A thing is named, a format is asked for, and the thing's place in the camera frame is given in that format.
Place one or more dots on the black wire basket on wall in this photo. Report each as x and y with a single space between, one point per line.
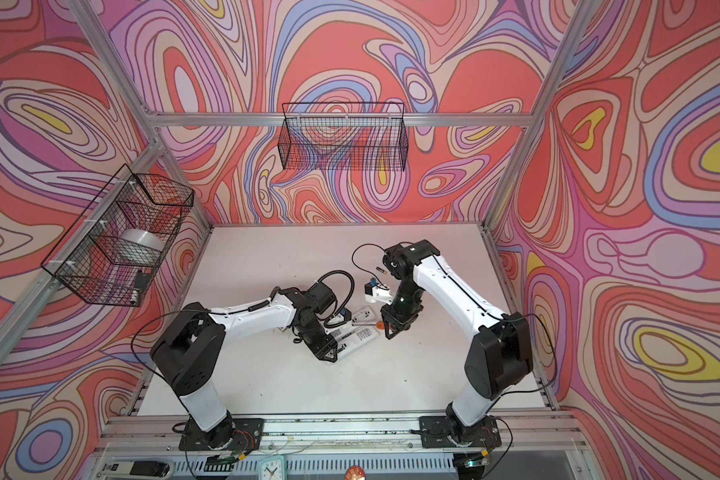
343 136
89 267

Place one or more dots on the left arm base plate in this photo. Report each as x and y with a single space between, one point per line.
242 435

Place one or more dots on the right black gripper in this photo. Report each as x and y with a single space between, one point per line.
389 315

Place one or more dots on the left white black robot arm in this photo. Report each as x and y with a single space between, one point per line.
187 352

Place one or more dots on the small white clock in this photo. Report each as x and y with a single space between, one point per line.
272 468

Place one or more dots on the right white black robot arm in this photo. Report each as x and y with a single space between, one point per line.
500 351

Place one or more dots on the black white device on rail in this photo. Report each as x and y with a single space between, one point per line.
138 469

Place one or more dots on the white tape roll in basket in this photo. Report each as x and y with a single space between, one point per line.
139 247

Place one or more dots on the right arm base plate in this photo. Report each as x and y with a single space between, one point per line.
444 431

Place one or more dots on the black wire basket on back wall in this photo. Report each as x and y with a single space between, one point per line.
343 136

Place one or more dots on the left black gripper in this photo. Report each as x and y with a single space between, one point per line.
326 349

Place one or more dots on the orange handled screwdriver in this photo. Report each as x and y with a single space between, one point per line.
376 325

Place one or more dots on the red round button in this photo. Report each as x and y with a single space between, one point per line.
355 472

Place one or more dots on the black wire basket on left wall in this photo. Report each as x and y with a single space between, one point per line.
89 267

